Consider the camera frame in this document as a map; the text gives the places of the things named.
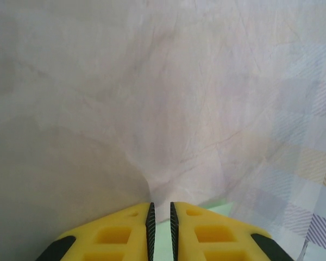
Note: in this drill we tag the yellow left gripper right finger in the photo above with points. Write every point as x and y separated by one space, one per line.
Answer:
214 236

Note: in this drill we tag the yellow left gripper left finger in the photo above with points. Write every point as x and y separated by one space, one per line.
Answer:
119 236

